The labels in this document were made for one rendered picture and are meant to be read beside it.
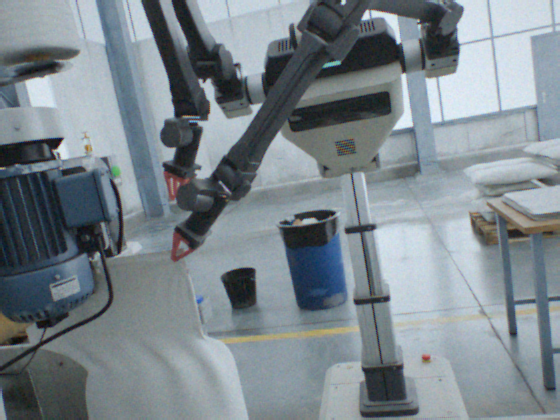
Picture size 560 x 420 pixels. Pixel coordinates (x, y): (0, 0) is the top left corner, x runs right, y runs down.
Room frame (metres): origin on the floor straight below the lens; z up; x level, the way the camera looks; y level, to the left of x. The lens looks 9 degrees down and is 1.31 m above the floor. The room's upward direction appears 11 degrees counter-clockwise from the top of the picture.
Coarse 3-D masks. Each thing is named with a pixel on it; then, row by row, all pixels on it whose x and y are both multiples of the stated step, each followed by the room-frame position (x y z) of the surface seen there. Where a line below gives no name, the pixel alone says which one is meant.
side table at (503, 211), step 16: (496, 208) 2.16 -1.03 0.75; (512, 208) 2.08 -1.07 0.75; (512, 224) 1.91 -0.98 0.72; (528, 224) 1.79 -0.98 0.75; (544, 224) 1.75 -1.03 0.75; (544, 272) 1.77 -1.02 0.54; (512, 288) 2.28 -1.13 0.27; (544, 288) 1.77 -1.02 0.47; (512, 304) 2.28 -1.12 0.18; (544, 304) 1.77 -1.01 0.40; (512, 320) 2.28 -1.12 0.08; (544, 320) 1.78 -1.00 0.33; (544, 336) 1.78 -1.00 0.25; (544, 352) 1.78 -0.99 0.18; (544, 368) 1.78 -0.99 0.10; (544, 384) 1.81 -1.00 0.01
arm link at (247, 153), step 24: (312, 48) 0.90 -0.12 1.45; (336, 48) 0.88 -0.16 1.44; (288, 72) 0.93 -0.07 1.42; (312, 72) 0.93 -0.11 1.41; (288, 96) 0.93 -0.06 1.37; (264, 120) 0.95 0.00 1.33; (240, 144) 0.99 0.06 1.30; (264, 144) 0.98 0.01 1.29; (216, 168) 1.02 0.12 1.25; (240, 168) 0.98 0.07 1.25
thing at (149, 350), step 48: (96, 288) 1.11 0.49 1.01; (144, 288) 1.08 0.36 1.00; (192, 288) 1.06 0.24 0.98; (48, 336) 1.14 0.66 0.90; (96, 336) 1.11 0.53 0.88; (144, 336) 1.08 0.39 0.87; (192, 336) 1.06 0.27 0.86; (96, 384) 1.05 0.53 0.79; (144, 384) 1.01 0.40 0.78; (192, 384) 1.00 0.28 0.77; (240, 384) 1.11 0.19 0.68
